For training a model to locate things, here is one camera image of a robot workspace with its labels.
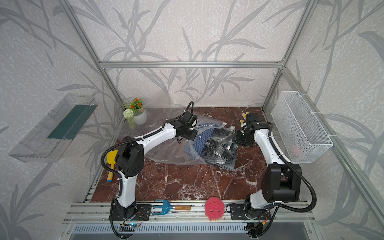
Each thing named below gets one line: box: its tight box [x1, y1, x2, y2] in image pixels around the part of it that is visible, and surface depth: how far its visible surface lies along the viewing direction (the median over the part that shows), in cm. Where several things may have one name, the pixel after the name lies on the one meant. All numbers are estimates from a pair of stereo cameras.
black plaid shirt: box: [192, 125, 239, 171], surface depth 89 cm
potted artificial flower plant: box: [123, 97, 148, 128], surface depth 103 cm
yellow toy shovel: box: [106, 149, 119, 183], surface depth 93 cm
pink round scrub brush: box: [204, 197, 225, 222], surface depth 74 cm
